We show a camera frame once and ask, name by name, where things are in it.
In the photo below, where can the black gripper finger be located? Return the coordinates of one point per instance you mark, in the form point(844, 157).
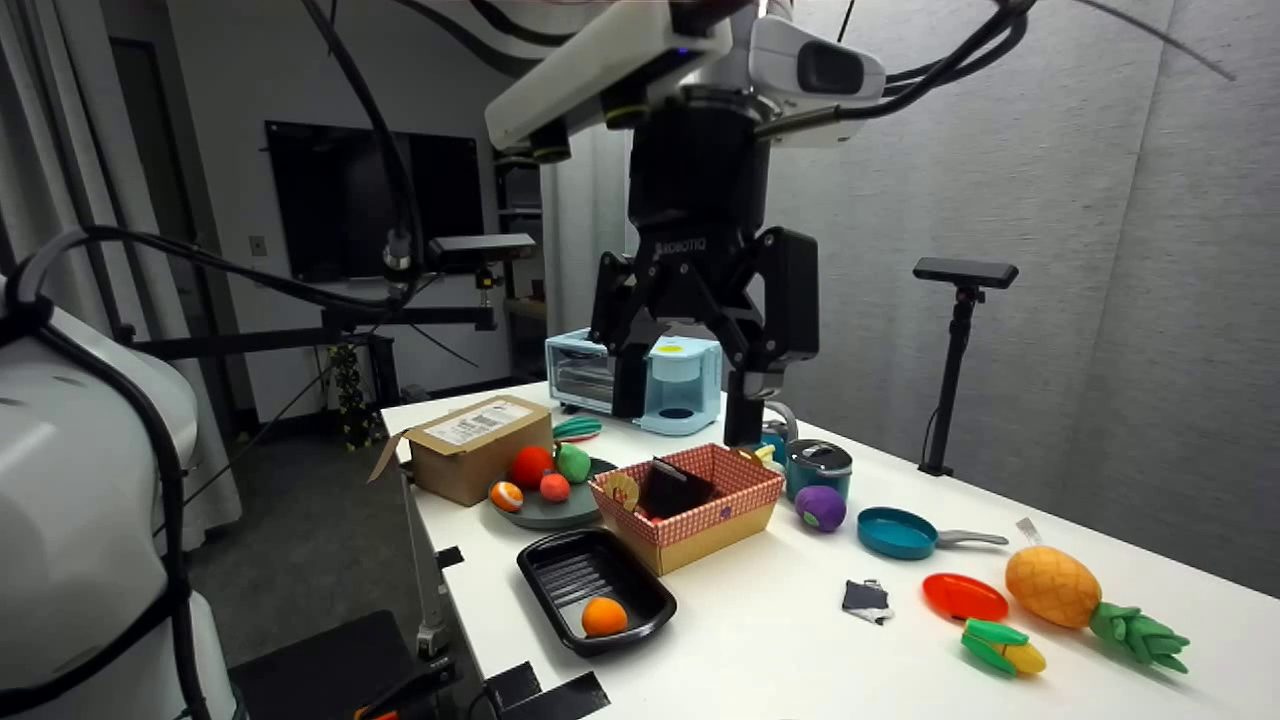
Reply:
point(626, 381)
point(786, 303)

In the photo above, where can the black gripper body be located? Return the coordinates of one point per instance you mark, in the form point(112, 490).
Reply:
point(700, 184)

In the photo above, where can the orange checkered paper box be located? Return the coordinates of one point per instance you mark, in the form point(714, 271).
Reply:
point(700, 535)

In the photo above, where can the orange plush ball toy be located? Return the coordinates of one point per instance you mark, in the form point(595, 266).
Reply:
point(607, 618)

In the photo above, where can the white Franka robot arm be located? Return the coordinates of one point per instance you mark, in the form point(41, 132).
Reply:
point(83, 535)

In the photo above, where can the blue container box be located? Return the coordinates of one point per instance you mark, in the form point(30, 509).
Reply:
point(682, 384)

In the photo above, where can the small teal toy bowl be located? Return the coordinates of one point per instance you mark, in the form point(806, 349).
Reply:
point(576, 431)

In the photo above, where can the green toy fruit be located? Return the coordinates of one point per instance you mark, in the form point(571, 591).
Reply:
point(575, 465)

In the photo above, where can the red toy apple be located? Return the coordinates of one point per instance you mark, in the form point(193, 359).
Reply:
point(529, 465)

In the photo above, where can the teal toy kettle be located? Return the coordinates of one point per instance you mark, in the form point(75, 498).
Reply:
point(777, 431)

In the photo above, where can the small red toy tomato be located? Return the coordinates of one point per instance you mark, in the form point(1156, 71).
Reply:
point(552, 490)

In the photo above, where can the yellow toy banana peel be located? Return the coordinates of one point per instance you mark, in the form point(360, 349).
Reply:
point(767, 459)

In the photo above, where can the orange toy peach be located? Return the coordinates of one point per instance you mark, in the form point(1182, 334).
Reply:
point(504, 498)

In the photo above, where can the teal pot with black lid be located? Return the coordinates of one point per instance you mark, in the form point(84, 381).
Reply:
point(823, 465)

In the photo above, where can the brown cardboard box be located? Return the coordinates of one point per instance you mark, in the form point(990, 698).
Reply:
point(466, 454)

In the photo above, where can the purple plush eggplant toy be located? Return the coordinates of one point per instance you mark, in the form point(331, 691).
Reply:
point(823, 509)

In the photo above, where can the teal toy frying pan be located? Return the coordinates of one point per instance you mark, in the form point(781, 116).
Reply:
point(898, 535)

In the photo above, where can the red round toy plate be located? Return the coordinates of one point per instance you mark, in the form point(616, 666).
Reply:
point(965, 599)

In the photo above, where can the plush pineapple toy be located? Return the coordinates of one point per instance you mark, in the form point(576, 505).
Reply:
point(1052, 586)

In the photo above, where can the plush corn cob toy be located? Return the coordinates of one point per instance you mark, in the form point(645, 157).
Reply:
point(993, 651)

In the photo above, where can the black tripod pole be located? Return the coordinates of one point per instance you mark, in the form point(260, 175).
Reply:
point(950, 384)

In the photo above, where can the black plastic food tray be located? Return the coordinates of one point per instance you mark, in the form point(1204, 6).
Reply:
point(566, 575)

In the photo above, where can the small black metal clip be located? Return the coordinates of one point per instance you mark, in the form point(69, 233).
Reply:
point(864, 599)

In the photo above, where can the black tape patch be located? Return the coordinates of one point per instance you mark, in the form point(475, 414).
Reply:
point(515, 687)
point(571, 698)

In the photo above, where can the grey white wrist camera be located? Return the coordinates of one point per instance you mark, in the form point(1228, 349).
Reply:
point(814, 61)

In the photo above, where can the black stereo camera bar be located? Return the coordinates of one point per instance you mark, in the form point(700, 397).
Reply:
point(965, 275)

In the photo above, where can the black grey stereo camera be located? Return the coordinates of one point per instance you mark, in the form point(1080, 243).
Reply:
point(482, 245)

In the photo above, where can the black metal mounting rail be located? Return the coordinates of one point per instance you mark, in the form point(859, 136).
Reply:
point(401, 318)

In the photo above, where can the black wall monitor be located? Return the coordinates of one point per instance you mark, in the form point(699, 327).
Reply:
point(333, 202)

